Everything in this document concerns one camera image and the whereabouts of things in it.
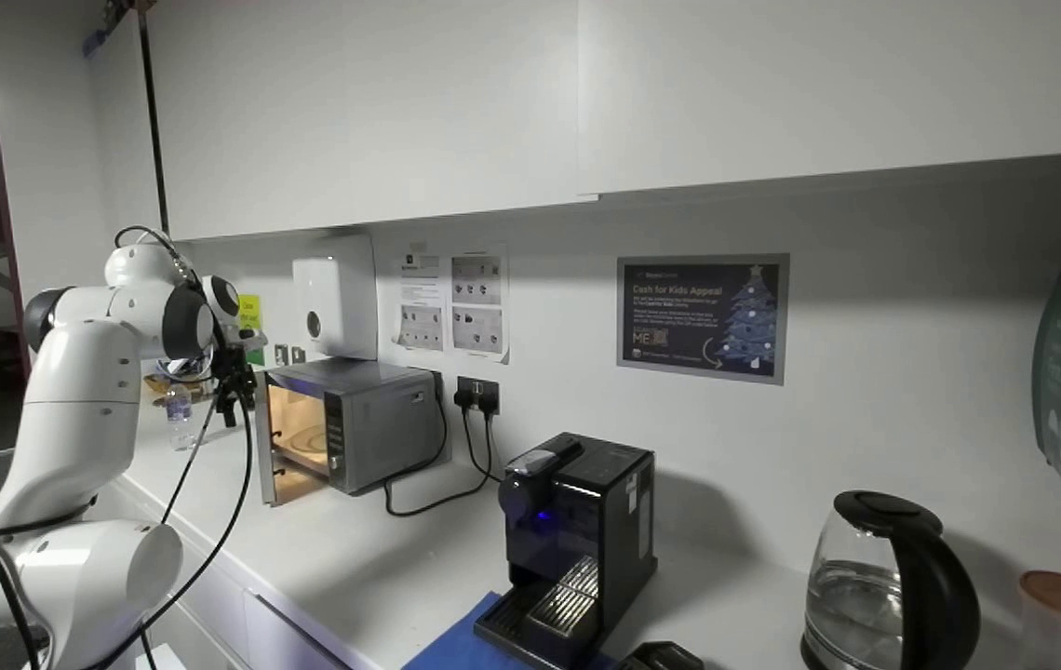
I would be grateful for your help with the metal wall switch plate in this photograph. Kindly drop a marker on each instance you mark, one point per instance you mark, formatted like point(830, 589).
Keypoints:
point(301, 354)
point(282, 354)

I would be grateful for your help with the yellow green wall sign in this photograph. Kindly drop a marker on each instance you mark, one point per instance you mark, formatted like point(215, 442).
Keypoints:
point(250, 311)

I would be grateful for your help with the white socket instruction sheet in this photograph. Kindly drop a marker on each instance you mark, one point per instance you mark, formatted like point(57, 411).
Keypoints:
point(477, 332)

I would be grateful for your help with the white paper towel dispenser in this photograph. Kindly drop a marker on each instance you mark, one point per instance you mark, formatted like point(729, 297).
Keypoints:
point(338, 298)

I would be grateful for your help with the silver microwave body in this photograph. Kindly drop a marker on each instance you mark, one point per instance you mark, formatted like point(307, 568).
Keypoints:
point(400, 430)

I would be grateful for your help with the black coffee machine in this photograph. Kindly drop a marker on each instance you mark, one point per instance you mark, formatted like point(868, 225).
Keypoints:
point(591, 509)

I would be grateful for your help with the small black flat object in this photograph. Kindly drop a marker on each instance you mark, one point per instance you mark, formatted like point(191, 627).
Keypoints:
point(665, 657)

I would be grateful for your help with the small white header label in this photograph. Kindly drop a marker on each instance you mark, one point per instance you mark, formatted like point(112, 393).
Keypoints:
point(424, 262)

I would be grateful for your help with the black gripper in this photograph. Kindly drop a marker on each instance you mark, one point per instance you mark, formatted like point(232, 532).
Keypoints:
point(238, 369)

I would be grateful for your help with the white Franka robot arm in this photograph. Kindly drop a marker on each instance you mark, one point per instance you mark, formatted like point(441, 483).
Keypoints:
point(76, 411)

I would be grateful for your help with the white upper cabinet door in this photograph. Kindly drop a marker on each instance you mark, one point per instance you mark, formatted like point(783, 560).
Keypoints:
point(367, 115)
point(121, 136)
point(850, 86)

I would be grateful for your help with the framed dark poster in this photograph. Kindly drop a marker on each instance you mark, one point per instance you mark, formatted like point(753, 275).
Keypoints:
point(703, 318)

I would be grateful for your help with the double wall socket with plugs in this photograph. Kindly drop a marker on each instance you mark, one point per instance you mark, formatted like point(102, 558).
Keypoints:
point(477, 398)

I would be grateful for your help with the wall power sockets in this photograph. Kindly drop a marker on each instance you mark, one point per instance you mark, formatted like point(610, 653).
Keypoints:
point(474, 280)

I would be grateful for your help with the blue mat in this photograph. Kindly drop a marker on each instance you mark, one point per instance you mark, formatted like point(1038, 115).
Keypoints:
point(457, 651)

